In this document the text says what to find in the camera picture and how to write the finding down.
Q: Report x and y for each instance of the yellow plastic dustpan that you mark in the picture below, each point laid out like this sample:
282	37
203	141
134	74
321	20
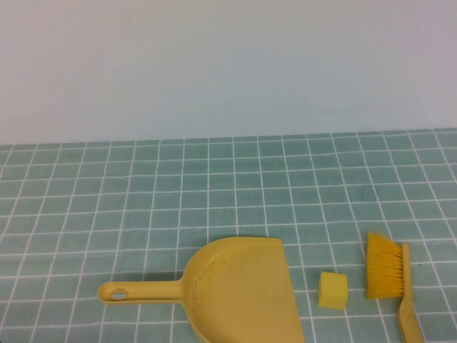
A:
242	296

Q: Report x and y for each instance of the small yellow foam cube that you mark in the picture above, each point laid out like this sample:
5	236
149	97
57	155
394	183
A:
332	291

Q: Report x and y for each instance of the yellow hand brush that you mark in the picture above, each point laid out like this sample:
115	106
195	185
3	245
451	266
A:
383	268

